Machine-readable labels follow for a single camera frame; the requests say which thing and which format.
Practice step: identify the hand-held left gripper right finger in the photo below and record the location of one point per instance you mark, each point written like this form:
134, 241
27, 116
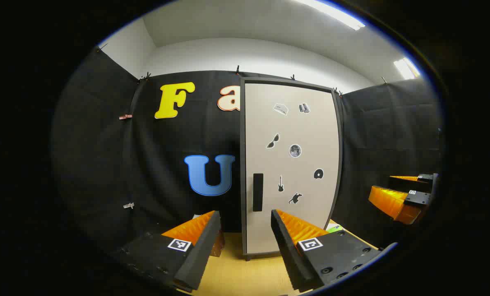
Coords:
288, 250

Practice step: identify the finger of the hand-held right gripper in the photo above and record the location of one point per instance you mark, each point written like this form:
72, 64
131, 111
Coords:
405, 184
387, 201

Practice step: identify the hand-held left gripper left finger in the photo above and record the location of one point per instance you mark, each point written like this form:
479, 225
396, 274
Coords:
202, 255

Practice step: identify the beige cabinet door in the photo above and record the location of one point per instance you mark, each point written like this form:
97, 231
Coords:
310, 135

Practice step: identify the dark grey cabinet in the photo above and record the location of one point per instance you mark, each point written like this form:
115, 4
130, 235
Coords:
242, 164

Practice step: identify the thick brown book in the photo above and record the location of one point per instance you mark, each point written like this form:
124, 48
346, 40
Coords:
219, 244

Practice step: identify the green and white plush toy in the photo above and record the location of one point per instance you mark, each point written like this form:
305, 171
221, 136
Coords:
334, 227

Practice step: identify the white cloth clip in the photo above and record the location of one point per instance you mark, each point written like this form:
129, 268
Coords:
128, 205

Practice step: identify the small ceiling light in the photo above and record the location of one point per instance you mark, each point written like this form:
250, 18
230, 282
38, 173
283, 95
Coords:
406, 68

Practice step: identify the black backdrop cloth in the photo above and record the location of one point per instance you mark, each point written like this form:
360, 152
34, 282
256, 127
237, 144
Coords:
105, 164

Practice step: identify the red cloth clip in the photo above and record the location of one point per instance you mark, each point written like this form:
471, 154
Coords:
125, 117

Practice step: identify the long ceiling light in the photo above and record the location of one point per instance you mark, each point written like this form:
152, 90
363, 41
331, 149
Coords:
335, 14

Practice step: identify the row of black cloth clips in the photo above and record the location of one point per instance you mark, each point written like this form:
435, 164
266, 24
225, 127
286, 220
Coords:
237, 70

